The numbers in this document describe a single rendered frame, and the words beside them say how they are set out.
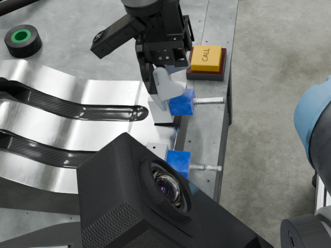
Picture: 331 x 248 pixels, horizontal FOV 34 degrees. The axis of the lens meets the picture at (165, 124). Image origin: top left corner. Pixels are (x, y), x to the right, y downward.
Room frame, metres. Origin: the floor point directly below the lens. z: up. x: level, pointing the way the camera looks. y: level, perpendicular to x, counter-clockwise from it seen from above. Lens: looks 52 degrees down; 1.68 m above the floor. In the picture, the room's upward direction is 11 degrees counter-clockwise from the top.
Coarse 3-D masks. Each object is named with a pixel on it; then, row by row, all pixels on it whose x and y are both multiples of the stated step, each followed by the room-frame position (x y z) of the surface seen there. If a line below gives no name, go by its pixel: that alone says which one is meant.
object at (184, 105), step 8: (184, 96) 0.63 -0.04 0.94; (192, 96) 0.62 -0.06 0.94; (152, 104) 0.62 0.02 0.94; (168, 104) 0.62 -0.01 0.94; (176, 104) 0.61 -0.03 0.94; (184, 104) 0.61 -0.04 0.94; (192, 104) 0.61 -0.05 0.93; (152, 112) 0.62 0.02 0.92; (160, 112) 0.61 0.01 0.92; (168, 112) 0.61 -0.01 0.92; (176, 112) 0.61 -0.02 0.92; (184, 112) 0.60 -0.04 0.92; (192, 112) 0.60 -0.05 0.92; (160, 120) 0.61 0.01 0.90; (168, 120) 0.61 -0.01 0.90
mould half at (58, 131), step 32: (0, 64) 0.80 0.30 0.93; (32, 64) 0.79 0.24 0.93; (64, 96) 0.72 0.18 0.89; (96, 96) 0.72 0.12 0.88; (128, 96) 0.70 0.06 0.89; (32, 128) 0.64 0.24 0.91; (64, 128) 0.65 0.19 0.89; (96, 128) 0.64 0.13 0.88; (128, 128) 0.62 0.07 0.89; (160, 128) 0.60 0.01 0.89; (0, 160) 0.57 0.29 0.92; (32, 160) 0.58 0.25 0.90; (0, 192) 0.55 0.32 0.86; (32, 192) 0.53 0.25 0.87; (64, 192) 0.51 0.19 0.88
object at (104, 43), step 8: (128, 16) 0.68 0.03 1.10; (112, 24) 0.70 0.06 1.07; (120, 24) 0.67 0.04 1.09; (128, 24) 0.65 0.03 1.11; (136, 24) 0.65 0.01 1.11; (144, 24) 0.65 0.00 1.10; (104, 32) 0.69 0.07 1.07; (112, 32) 0.66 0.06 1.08; (120, 32) 0.65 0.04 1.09; (128, 32) 0.65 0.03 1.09; (136, 32) 0.64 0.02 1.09; (96, 40) 0.67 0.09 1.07; (104, 40) 0.66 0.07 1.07; (112, 40) 0.65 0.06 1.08; (120, 40) 0.65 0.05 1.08; (128, 40) 0.65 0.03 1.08; (96, 48) 0.66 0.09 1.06; (104, 48) 0.66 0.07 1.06; (112, 48) 0.65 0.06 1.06; (104, 56) 0.66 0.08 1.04
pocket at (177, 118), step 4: (176, 116) 0.65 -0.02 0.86; (180, 116) 0.63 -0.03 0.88; (176, 120) 0.64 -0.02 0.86; (180, 120) 0.62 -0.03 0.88; (156, 124) 0.63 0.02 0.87; (160, 124) 0.63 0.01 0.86; (164, 124) 0.63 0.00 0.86; (168, 124) 0.63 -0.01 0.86; (172, 124) 0.63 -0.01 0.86; (176, 124) 0.63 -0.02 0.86
